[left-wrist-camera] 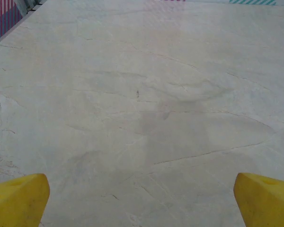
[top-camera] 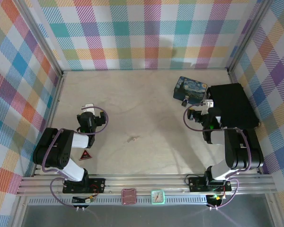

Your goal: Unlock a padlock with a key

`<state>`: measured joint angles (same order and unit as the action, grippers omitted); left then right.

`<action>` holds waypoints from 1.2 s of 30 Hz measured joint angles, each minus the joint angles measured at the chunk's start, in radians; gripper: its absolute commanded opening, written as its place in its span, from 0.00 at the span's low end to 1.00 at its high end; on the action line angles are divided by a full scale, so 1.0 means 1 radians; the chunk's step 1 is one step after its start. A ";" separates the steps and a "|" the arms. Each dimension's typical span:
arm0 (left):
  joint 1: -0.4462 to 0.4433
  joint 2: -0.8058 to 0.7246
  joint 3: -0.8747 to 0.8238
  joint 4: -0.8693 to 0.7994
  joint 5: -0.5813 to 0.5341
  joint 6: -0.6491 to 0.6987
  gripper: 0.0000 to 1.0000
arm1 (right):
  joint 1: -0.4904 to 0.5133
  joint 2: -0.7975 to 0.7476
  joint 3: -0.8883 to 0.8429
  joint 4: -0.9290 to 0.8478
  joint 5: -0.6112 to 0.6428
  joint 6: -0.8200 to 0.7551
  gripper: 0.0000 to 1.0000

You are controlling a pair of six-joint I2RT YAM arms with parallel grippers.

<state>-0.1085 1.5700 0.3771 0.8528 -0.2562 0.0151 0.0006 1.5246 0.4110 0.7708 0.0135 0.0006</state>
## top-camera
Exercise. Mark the aluminium frame post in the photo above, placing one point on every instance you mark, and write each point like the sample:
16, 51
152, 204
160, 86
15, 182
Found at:
38, 35
251, 30

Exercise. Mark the grey metal panel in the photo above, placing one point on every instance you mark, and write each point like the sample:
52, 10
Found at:
144, 217

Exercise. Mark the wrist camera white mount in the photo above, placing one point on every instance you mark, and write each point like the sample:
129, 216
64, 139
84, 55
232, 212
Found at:
88, 107
208, 104

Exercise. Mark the small black controller board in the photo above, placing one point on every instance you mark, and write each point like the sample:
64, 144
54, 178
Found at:
81, 200
215, 199

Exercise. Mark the starry night print tin box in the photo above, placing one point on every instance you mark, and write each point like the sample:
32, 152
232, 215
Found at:
191, 88

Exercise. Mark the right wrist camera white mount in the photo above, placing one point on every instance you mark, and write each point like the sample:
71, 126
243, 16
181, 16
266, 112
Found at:
208, 104

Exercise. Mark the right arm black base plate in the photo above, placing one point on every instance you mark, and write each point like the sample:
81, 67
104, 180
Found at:
196, 184

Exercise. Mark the black hard case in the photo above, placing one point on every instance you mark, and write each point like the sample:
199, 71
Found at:
234, 106

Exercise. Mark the small silver key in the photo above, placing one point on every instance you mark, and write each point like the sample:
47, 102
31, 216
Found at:
132, 139

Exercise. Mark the small mint green clock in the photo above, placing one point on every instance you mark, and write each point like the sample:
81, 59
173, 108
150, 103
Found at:
158, 197

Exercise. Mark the red black triangle badge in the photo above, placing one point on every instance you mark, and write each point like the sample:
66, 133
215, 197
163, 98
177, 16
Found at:
85, 156

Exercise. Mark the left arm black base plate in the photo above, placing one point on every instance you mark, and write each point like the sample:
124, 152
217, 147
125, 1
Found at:
99, 184

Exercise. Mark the pink square coaster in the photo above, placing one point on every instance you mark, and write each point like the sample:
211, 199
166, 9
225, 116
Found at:
128, 196

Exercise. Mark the wide aluminium extrusion rail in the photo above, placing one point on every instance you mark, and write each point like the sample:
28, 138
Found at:
144, 183

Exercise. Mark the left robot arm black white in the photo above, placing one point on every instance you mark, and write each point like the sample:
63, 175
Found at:
49, 151

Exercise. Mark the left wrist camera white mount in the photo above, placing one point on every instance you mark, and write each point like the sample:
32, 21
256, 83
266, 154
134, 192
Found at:
88, 107

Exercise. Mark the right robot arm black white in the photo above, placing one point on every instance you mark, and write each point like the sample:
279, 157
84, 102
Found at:
236, 151

